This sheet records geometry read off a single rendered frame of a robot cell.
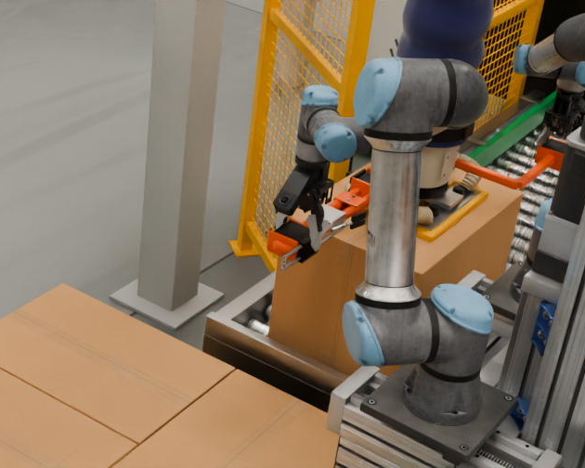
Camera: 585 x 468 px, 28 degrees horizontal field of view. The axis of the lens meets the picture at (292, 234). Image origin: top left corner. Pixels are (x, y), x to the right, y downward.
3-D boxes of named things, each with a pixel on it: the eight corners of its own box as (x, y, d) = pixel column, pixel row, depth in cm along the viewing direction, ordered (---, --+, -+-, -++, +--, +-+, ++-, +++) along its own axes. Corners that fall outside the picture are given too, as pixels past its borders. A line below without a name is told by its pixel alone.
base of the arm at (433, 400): (494, 398, 220) (505, 356, 216) (459, 436, 209) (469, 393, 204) (424, 366, 227) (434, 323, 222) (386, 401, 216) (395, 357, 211)
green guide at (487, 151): (539, 99, 490) (543, 80, 486) (562, 107, 486) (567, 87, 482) (350, 237, 368) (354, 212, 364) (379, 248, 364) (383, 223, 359)
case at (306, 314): (377, 262, 357) (398, 144, 338) (494, 312, 340) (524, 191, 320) (266, 344, 312) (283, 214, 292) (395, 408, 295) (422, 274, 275)
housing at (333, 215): (320, 219, 272) (322, 202, 269) (344, 229, 269) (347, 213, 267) (304, 230, 266) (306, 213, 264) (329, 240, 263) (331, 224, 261)
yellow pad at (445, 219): (454, 186, 319) (458, 169, 316) (487, 198, 315) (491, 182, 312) (396, 229, 293) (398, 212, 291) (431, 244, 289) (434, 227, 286)
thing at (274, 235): (287, 237, 262) (290, 217, 260) (315, 248, 259) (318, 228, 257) (266, 250, 256) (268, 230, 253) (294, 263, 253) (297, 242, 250)
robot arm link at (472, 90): (513, 52, 197) (407, 111, 244) (454, 50, 194) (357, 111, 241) (519, 119, 196) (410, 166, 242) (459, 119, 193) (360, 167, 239)
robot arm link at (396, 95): (437, 373, 204) (460, 60, 192) (357, 379, 200) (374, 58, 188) (411, 351, 215) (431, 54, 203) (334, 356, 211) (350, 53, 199)
